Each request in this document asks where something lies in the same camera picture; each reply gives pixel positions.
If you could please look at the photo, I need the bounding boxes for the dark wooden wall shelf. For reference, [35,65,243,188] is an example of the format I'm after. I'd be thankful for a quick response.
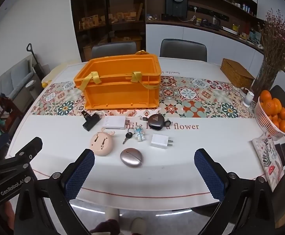
[146,0,265,52]

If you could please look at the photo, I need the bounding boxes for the black round retractable cable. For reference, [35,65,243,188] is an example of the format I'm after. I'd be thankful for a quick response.
[143,114,173,128]

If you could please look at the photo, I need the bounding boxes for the person's left forearm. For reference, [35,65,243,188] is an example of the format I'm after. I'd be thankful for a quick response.
[0,199,15,235]

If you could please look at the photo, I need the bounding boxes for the dried flower bouquet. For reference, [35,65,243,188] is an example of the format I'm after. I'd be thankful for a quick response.
[257,8,285,71]

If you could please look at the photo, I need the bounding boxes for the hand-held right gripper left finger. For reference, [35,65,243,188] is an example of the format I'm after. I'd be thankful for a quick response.
[14,149,95,235]

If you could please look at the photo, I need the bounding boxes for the glass door cabinet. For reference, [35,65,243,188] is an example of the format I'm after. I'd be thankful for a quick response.
[70,0,146,63]

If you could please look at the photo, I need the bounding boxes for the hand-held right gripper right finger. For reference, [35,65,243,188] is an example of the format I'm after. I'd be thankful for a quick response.
[194,149,280,235]

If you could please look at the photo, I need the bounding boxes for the white charger plug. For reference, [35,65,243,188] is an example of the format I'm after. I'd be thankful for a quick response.
[150,133,174,150]

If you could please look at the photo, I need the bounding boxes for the brown wicker box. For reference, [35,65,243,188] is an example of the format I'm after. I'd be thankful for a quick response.
[220,58,255,89]

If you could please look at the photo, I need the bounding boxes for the dark red slipper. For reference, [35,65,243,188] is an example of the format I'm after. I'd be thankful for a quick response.
[90,219,120,235]

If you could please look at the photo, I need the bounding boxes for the floral patterned table runner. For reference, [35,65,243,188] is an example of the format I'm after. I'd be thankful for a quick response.
[31,75,258,119]

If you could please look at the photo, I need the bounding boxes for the pink fruit basket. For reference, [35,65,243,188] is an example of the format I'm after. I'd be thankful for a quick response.
[254,95,285,141]

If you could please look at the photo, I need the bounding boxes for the orange plastic crate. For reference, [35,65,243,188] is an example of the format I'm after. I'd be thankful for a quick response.
[73,50,162,110]

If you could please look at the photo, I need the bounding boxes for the black key with astronaut keychain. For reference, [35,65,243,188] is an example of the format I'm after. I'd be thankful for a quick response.
[122,125,147,145]

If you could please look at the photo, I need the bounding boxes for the pile of oranges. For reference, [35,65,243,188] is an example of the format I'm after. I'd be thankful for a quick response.
[259,90,285,133]

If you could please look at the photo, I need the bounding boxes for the glass vase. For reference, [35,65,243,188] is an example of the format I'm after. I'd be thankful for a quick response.
[251,59,280,96]

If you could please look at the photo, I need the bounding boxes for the floral printed cushion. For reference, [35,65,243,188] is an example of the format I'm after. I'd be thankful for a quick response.
[252,137,285,193]

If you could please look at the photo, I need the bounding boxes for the black phone mount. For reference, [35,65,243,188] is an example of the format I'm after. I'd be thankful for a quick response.
[82,110,102,131]

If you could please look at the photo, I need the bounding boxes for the black coffee machine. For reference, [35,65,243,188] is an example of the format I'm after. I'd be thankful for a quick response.
[166,0,188,21]

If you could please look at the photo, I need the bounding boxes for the black shovel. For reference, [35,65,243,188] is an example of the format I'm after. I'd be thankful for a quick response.
[26,43,46,79]

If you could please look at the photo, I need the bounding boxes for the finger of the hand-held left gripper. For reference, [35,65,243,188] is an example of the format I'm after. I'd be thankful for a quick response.
[0,137,43,189]

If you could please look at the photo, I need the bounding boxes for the rose gold oval case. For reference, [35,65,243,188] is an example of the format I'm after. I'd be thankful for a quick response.
[120,147,143,168]

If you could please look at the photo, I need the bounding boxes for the white slipper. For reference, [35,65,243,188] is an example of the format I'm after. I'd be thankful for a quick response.
[130,217,148,235]

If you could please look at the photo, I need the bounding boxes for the pale yellow stool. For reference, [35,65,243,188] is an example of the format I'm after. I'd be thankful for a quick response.
[42,64,68,89]

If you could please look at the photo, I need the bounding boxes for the white cup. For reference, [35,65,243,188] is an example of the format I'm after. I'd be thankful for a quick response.
[243,90,255,107]

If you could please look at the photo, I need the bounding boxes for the grey sofa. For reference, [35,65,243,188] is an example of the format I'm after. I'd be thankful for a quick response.
[0,59,35,101]

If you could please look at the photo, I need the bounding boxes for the dark red wooden chair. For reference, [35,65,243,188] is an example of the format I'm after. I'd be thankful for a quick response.
[0,95,23,133]

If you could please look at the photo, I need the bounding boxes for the pink round deer gadget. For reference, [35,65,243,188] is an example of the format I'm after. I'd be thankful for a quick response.
[90,130,113,156]

